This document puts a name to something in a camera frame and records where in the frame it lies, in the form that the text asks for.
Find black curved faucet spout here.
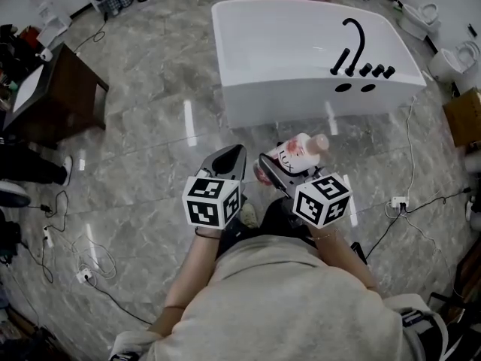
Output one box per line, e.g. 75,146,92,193
342,17,367,77

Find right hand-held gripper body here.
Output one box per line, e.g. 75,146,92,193
278,165,352,229

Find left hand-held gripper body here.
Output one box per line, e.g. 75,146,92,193
182,162,241,229

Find person's black trousers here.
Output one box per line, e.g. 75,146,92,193
216,196,320,257

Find person's left forearm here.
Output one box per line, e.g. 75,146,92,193
147,225,223,338

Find person's right forearm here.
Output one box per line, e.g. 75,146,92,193
307,225,385,299

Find black hand shower handle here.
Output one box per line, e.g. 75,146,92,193
329,48,351,76

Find white bathtub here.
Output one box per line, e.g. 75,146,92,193
210,0,428,129

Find person's grey sweatshirt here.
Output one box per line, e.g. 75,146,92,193
107,234,450,361

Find white water dispenser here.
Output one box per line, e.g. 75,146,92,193
31,0,73,49

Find cardboard box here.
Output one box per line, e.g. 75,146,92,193
442,87,481,148

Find white toilet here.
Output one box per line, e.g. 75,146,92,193
397,1,442,40
427,40,481,90

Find black wristband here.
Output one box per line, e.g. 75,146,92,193
194,226,222,241

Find white and pink bottle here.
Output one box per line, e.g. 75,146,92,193
254,133,331,184

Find person's light shoe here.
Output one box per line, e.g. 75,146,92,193
239,202,259,229

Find grey backpack strap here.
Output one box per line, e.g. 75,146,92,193
397,298,450,361

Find black cable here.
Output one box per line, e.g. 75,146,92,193
365,187,473,260
86,275,153,326

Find dark wooden cabinet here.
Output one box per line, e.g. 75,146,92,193
2,42,110,147

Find white cable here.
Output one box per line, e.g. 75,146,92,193
404,95,419,199

